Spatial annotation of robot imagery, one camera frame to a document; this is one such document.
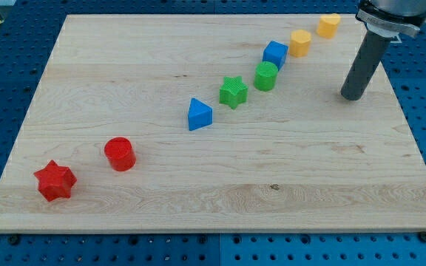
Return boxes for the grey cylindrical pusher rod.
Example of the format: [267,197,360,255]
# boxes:
[340,30,391,100]

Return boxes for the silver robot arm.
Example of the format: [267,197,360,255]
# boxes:
[340,0,426,100]

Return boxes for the green star block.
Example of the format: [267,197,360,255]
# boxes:
[219,76,249,109]

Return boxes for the blue triangle block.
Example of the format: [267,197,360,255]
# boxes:
[187,98,213,131]

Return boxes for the red star block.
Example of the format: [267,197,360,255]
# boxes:
[33,160,77,202]

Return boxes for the yellow heart block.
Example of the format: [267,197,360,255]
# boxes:
[316,13,341,39]

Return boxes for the yellow hexagon block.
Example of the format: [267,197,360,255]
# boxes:
[289,30,311,58]

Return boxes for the blue cube block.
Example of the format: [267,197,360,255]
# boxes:
[262,41,288,70]

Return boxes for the green cylinder block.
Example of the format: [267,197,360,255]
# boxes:
[254,61,278,92]

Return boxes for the wooden board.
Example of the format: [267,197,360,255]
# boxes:
[0,15,426,233]

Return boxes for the red cylinder block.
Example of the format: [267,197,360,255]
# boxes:
[104,137,136,171]

